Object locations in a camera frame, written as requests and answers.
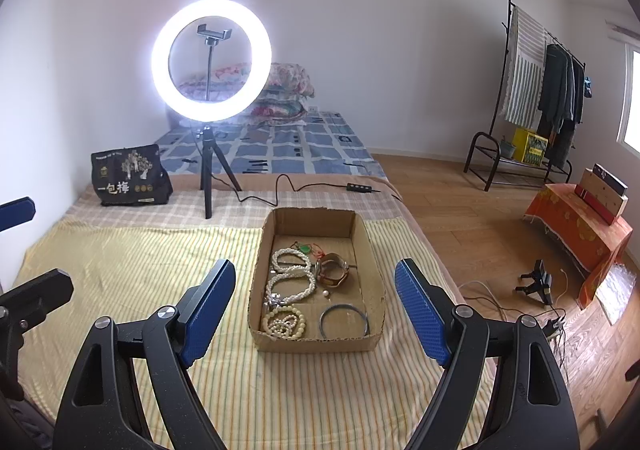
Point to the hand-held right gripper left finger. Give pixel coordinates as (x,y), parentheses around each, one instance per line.
(210,315)

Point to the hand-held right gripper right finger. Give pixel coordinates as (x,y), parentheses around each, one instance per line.
(420,315)

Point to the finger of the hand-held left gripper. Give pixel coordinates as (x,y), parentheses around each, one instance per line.
(17,214)
(45,290)

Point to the dark thin bangle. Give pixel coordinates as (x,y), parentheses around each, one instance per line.
(344,305)

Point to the cardboard box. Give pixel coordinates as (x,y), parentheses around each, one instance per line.
(310,345)

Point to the yellow striped blanket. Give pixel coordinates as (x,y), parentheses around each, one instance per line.
(125,255)

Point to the black printed bag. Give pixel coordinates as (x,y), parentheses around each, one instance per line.
(130,174)

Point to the small black tripod on floor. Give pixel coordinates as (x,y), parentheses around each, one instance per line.
(537,280)

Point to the dark knitted clothing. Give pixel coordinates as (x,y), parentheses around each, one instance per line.
(20,425)

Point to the orange cloth covered table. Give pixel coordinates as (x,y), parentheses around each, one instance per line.
(575,230)

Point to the small green pot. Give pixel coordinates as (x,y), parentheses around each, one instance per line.
(507,147)

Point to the blue patterned bed sheet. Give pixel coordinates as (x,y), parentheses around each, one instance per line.
(310,139)

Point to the yellow box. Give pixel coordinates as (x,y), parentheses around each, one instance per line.
(530,144)

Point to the red and dark gift box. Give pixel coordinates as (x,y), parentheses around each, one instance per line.
(600,200)

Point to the folded floral quilts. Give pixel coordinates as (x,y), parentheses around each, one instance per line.
(290,79)

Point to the striped hanging cloth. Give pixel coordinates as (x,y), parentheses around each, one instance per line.
(525,79)

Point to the dark hanging clothes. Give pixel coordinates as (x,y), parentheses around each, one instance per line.
(557,89)

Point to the phone holder on gooseneck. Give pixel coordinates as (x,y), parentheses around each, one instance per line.
(215,32)

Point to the black clothes rack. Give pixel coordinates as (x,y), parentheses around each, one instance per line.
(509,29)

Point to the window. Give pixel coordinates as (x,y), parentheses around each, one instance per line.
(631,99)

